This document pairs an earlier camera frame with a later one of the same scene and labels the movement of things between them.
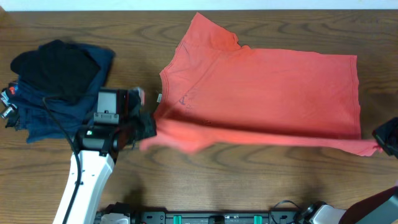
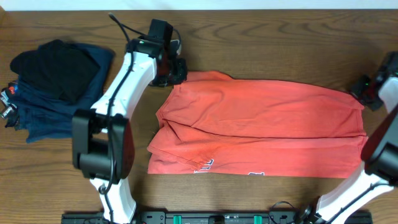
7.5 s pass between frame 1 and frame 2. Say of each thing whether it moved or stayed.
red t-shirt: moved
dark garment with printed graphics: stayed
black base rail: stayed
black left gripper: moved
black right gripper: moved
